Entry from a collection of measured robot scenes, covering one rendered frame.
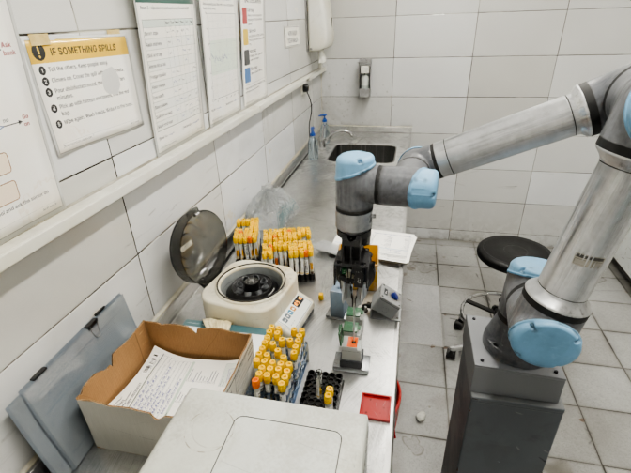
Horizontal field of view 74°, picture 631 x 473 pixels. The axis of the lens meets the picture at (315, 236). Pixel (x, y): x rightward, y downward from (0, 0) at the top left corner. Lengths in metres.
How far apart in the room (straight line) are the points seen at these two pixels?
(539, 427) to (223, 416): 0.78
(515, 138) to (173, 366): 0.89
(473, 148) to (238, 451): 0.66
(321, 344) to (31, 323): 0.67
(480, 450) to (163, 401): 0.77
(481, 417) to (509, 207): 2.56
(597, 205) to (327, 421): 0.53
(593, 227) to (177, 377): 0.89
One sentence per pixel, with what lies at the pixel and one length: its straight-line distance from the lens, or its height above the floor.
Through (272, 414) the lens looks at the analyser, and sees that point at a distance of 0.64.
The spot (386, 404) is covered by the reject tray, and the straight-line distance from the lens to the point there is 1.04.
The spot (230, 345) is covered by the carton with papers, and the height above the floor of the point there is 0.98.
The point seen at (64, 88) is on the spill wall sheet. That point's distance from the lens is 0.99.
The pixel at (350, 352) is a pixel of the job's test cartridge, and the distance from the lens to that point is 1.06.
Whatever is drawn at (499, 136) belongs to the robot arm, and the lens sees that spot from 0.87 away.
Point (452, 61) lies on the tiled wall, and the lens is 3.21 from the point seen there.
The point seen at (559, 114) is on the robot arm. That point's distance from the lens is 0.88.
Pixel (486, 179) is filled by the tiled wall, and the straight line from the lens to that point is 3.44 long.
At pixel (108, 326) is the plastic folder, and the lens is 1.10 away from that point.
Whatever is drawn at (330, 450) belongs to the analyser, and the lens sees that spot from 0.60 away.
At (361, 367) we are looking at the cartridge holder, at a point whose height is 0.89.
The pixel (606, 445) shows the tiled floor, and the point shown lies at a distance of 2.36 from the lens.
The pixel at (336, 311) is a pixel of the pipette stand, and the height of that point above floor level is 0.91.
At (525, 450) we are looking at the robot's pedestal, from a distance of 1.25.
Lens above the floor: 1.67
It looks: 28 degrees down
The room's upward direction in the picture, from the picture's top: 2 degrees counter-clockwise
